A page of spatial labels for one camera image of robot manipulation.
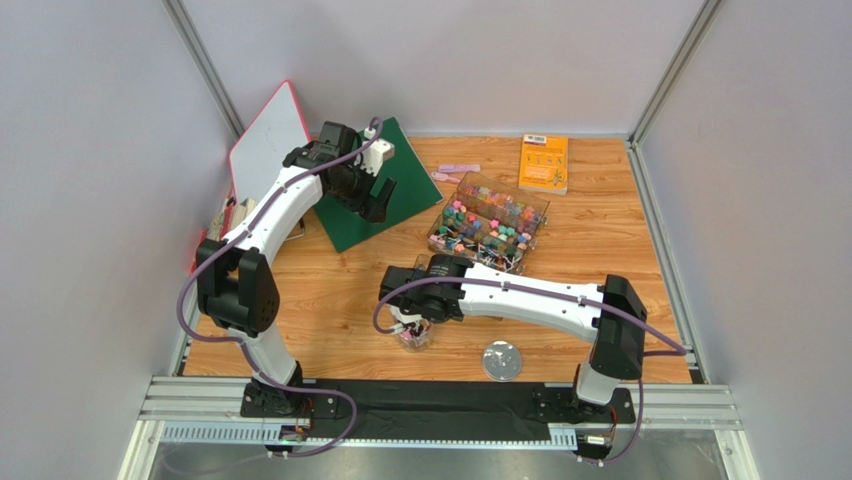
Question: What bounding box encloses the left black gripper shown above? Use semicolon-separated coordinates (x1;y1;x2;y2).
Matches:
330;155;397;223

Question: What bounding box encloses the clear compartment candy box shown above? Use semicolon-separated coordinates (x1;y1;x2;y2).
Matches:
426;172;550;275

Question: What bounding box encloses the clear plastic jar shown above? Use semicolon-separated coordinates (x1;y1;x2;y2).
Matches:
397;320;433;353

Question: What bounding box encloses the silver round jar lid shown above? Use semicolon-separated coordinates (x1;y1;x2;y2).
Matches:
481;341;523;382

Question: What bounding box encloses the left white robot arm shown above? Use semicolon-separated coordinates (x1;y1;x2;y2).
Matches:
179;117;396;393

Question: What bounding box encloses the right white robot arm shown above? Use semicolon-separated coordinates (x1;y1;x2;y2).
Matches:
378;254;648;405

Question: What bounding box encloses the green cutting mat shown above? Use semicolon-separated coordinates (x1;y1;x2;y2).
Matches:
314;117;444;252

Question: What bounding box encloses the pink highlighter pen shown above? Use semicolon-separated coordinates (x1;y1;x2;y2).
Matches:
437;164;481;173

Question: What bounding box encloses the stack of books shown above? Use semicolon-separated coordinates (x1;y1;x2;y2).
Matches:
198;195;257;245

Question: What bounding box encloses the orange yellow book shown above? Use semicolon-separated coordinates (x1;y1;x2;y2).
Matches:
518;134;570;195

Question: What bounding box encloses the black base mat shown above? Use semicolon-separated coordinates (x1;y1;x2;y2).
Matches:
240;379;636;441

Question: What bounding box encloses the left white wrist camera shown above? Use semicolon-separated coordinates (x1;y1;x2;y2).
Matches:
361;127;395;177

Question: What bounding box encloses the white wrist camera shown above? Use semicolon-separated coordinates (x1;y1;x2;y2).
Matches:
361;127;395;177
389;306;421;334

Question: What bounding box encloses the white board pink frame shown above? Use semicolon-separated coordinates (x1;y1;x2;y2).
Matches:
229;79;310;203

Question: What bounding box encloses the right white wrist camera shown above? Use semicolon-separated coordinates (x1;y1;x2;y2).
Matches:
389;306;421;334

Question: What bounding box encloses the aluminium front rail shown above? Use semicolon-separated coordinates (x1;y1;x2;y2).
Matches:
119;377;758;479

